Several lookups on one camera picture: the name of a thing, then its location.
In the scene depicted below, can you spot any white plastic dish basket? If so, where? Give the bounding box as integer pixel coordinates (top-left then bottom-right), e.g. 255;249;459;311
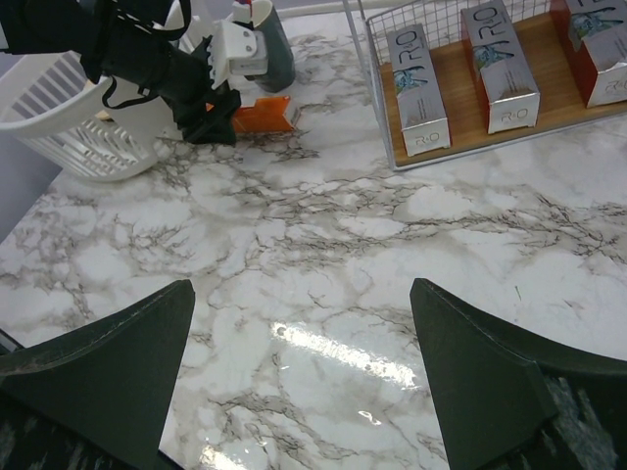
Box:
0;0;212;183

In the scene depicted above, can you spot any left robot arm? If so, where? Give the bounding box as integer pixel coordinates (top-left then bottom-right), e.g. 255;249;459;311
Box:
1;1;241;145

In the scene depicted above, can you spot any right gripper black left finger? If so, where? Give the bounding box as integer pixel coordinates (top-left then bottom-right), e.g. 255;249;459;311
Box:
1;280;195;469

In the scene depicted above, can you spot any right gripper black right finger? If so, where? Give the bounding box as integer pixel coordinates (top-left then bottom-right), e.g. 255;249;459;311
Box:
410;278;626;469

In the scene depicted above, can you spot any orange toothpaste box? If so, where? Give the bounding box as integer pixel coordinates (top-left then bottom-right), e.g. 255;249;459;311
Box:
231;96;301;133

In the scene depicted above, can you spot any white wire wooden shelf rack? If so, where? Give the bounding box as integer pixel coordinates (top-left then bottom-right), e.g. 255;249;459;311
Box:
355;1;626;170

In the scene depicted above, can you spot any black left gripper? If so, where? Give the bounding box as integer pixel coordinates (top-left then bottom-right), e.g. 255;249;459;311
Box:
99;28;241;146

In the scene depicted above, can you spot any dark green ceramic mug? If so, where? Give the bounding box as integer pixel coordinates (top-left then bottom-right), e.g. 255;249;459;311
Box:
252;0;296;93

